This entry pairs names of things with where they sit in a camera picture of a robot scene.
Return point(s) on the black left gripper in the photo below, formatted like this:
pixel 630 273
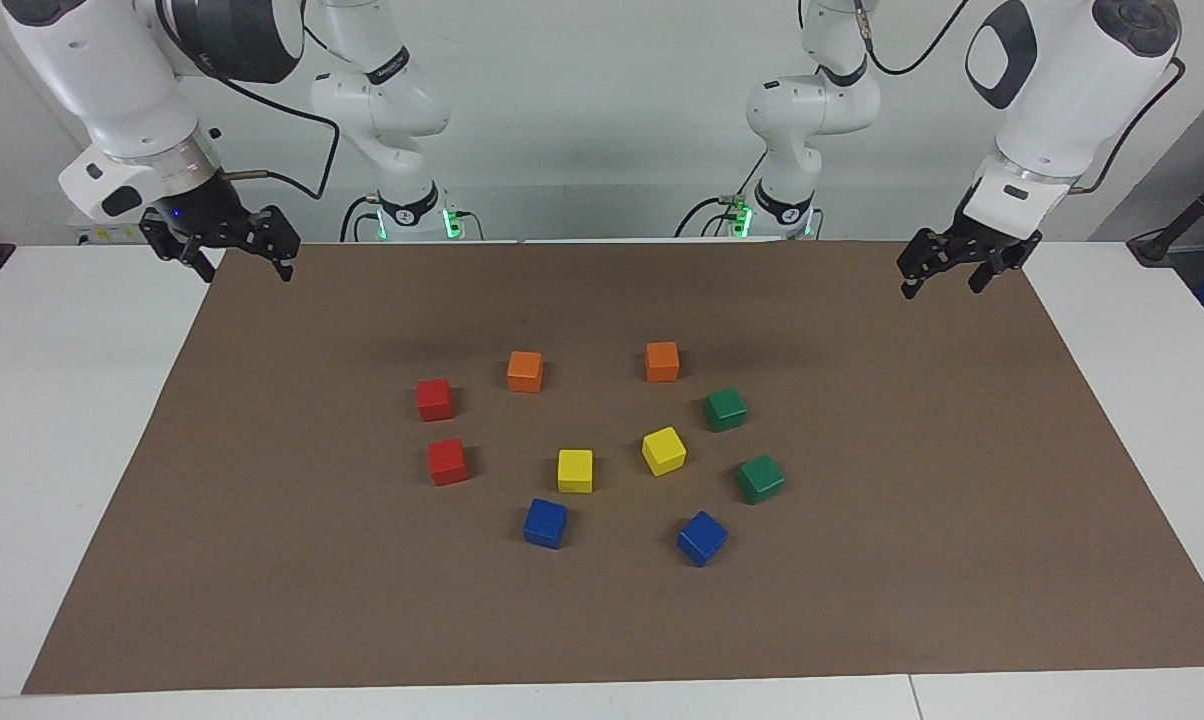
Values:
pixel 972 243

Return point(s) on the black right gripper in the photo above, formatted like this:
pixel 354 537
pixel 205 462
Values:
pixel 207 215

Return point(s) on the red wooden block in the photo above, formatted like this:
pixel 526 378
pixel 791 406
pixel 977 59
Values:
pixel 448 462
pixel 435 400

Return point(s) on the green wooden block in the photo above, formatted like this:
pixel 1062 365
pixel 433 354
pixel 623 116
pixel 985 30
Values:
pixel 726 410
pixel 760 480

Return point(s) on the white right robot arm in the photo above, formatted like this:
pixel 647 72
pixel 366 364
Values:
pixel 102 80

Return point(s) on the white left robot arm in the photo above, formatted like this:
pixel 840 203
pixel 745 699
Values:
pixel 1062 90

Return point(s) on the white box with yellow labels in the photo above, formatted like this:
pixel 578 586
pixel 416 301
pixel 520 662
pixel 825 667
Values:
pixel 102 233

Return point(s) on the black stand with pole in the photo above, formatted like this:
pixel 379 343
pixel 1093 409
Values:
pixel 1177 225

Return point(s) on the orange wooden block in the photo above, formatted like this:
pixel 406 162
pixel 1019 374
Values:
pixel 662 362
pixel 525 372

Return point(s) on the yellow wooden block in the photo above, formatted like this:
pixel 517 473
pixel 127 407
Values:
pixel 575 471
pixel 663 451

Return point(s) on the blue wooden block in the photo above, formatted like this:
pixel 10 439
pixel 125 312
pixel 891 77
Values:
pixel 545 523
pixel 702 539

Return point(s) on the brown table mat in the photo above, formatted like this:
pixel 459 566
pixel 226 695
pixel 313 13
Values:
pixel 602 620

